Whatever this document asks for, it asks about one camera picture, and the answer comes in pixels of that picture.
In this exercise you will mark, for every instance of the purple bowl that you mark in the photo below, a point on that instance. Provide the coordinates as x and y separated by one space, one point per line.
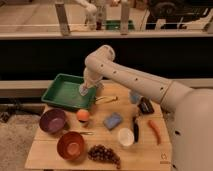
52 121

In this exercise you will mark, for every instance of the green plastic tray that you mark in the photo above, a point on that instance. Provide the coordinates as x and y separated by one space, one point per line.
63 92

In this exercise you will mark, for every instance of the orange bowl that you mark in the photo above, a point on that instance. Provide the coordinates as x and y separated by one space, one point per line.
71 146

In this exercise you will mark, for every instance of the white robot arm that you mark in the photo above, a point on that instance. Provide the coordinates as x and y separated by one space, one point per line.
192 108

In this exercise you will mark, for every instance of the yellow handled tool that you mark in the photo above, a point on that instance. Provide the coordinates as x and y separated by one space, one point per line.
105 99

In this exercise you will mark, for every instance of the orange fruit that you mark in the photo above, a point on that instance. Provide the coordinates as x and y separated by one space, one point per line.
83 115

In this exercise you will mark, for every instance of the light blue small object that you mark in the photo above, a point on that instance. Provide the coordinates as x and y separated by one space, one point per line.
134 97

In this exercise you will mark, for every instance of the blue sponge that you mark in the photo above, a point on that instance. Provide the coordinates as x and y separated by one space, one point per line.
113 120

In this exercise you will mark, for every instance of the white cup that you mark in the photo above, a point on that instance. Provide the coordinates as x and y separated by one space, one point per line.
125 137

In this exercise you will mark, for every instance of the wooden board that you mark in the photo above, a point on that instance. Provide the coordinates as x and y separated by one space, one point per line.
144 155

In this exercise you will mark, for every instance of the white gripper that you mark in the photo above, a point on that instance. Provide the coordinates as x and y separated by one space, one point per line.
91 78

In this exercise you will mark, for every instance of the black small box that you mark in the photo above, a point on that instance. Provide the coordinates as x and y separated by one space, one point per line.
145 106

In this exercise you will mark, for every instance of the bunch of dark grapes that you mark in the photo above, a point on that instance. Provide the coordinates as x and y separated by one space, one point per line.
99 153

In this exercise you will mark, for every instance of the black marker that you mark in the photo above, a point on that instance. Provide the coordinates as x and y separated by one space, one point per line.
135 129

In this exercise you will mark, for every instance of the metal spoon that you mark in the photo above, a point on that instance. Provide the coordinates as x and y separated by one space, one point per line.
86 133

